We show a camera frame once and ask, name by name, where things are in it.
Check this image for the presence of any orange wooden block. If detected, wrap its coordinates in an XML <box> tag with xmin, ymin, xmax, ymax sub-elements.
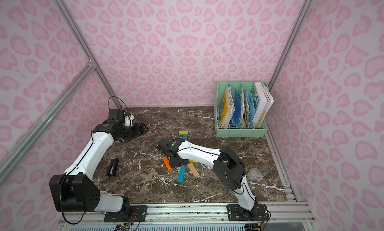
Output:
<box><xmin>162</xmin><ymin>157</ymin><xmax>172</xmax><ymax>172</ymax></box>

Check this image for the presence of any green wooden block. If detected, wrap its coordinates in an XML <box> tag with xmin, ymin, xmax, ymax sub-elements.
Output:
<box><xmin>179</xmin><ymin>131</ymin><xmax>188</xmax><ymax>136</ymax></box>

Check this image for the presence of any natural tan wooden block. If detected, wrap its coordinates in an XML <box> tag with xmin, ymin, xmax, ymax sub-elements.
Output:
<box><xmin>187</xmin><ymin>163</ymin><xmax>200</xmax><ymax>178</ymax></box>

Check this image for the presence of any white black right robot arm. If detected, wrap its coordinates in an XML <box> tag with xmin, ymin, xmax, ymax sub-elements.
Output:
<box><xmin>157</xmin><ymin>138</ymin><xmax>264</xmax><ymax>219</ymax></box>

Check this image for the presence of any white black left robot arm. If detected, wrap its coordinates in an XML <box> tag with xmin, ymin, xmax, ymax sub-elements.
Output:
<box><xmin>49</xmin><ymin>121</ymin><xmax>149</xmax><ymax>216</ymax></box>

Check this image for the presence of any yellow cover book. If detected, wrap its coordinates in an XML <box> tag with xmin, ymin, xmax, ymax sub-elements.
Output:
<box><xmin>218</xmin><ymin>90</ymin><xmax>234</xmax><ymax>129</ymax></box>

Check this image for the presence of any beige paper stack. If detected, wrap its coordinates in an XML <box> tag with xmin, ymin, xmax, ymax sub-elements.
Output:
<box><xmin>241</xmin><ymin>91</ymin><xmax>250</xmax><ymax>129</ymax></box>

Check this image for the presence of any mint green file organizer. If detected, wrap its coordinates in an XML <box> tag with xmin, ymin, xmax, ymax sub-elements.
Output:
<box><xmin>214</xmin><ymin>81</ymin><xmax>268</xmax><ymax>138</ymax></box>

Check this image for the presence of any clear plastic cup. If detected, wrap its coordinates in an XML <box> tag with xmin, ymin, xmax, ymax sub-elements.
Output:
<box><xmin>248</xmin><ymin>168</ymin><xmax>262</xmax><ymax>182</ymax></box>

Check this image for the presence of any light blue folder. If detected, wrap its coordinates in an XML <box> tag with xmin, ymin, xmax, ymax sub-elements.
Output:
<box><xmin>246</xmin><ymin>91</ymin><xmax>256</xmax><ymax>124</ymax></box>

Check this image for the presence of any white book right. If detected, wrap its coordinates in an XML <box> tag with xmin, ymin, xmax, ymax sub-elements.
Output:
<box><xmin>253</xmin><ymin>82</ymin><xmax>275</xmax><ymax>129</ymax></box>

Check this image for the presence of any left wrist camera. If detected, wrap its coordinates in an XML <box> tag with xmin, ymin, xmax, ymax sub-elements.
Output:
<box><xmin>108</xmin><ymin>109</ymin><xmax>135</xmax><ymax>127</ymax></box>

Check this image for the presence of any aluminium diagonal frame bar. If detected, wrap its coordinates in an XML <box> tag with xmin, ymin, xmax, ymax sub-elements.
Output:
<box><xmin>1</xmin><ymin>61</ymin><xmax>94</xmax><ymax>184</ymax></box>

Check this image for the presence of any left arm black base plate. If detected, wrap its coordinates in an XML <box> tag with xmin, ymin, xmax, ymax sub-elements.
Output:
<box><xmin>104</xmin><ymin>205</ymin><xmax>148</xmax><ymax>223</ymax></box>

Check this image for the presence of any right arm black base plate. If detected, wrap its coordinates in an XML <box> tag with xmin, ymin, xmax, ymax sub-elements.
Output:
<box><xmin>227</xmin><ymin>203</ymin><xmax>271</xmax><ymax>223</ymax></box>

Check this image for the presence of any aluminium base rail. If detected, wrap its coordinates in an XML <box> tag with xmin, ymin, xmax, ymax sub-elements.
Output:
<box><xmin>56</xmin><ymin>202</ymin><xmax>318</xmax><ymax>231</ymax></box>

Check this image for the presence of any aluminium corner frame post right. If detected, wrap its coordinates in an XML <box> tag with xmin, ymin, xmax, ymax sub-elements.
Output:
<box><xmin>268</xmin><ymin>0</ymin><xmax>316</xmax><ymax>89</ymax></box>

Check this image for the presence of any aluminium corner frame post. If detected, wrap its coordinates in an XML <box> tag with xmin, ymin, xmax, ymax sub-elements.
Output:
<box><xmin>268</xmin><ymin>0</ymin><xmax>316</xmax><ymax>89</ymax></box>
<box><xmin>52</xmin><ymin>0</ymin><xmax>117</xmax><ymax>96</ymax></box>

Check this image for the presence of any aluminium corner frame post left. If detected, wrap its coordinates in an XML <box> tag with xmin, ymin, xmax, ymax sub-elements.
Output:
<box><xmin>52</xmin><ymin>0</ymin><xmax>117</xmax><ymax>96</ymax></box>

